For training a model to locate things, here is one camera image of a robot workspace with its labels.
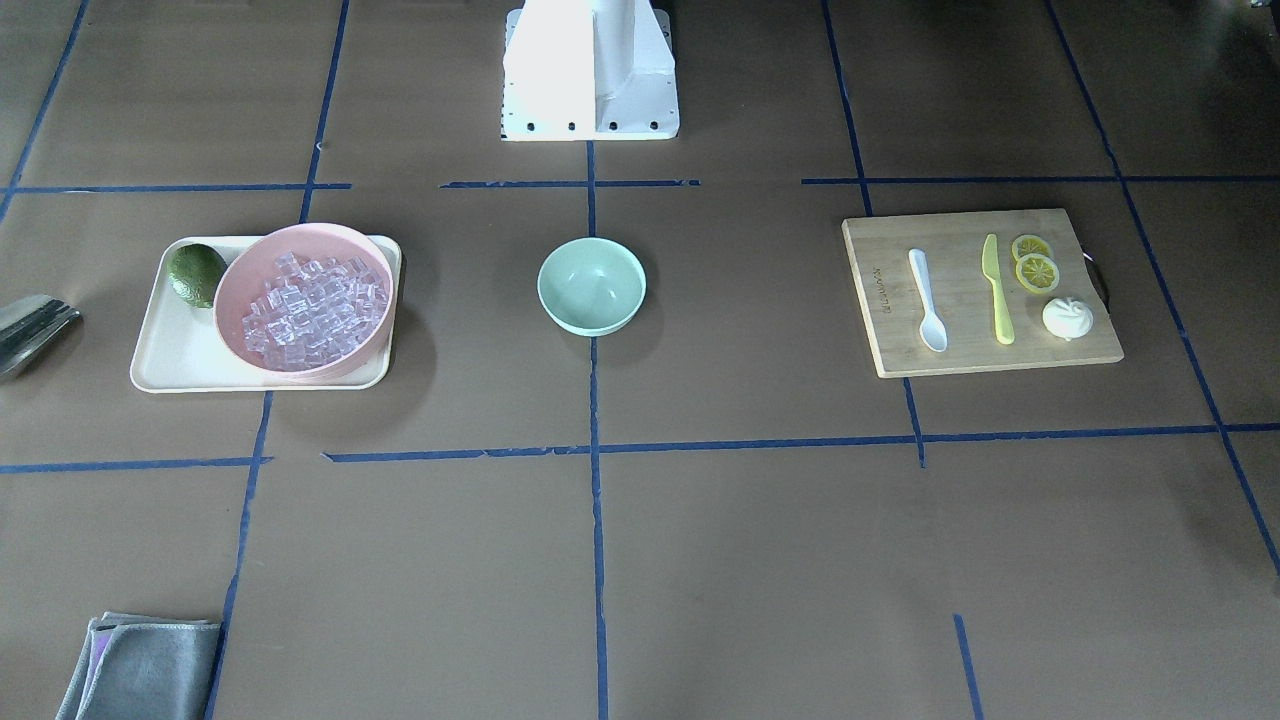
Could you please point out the clear ice cubes pile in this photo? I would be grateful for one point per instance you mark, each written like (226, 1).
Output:
(313, 312)

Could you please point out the pink bowl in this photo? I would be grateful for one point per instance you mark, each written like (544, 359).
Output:
(244, 282)

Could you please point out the grey folded cloth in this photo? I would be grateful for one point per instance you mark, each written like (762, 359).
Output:
(141, 667)

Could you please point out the cream rectangular tray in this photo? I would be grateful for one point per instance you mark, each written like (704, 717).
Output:
(179, 348)

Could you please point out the metal ice scoop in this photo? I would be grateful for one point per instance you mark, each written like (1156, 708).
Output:
(28, 326)

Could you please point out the green avocado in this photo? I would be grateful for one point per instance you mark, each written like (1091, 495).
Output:
(194, 273)

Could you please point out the green ceramic bowl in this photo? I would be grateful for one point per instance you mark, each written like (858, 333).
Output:
(591, 286)

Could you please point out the upper lemon slice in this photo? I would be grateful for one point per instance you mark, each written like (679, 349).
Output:
(1030, 244)

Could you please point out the lemon slice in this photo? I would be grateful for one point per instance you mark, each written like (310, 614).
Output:
(1030, 244)
(1037, 273)

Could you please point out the white plastic spoon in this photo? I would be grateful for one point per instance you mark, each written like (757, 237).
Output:
(932, 330)

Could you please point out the yellow plastic knife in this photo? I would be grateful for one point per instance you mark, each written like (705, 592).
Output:
(991, 269)

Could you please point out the lower lemon slice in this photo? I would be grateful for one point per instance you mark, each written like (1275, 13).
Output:
(1037, 273)

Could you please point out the white steamed bun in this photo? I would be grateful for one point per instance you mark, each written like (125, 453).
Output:
(1067, 318)

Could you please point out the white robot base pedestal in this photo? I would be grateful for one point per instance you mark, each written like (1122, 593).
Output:
(577, 71)

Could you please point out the bamboo cutting board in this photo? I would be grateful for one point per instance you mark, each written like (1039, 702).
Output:
(878, 253)

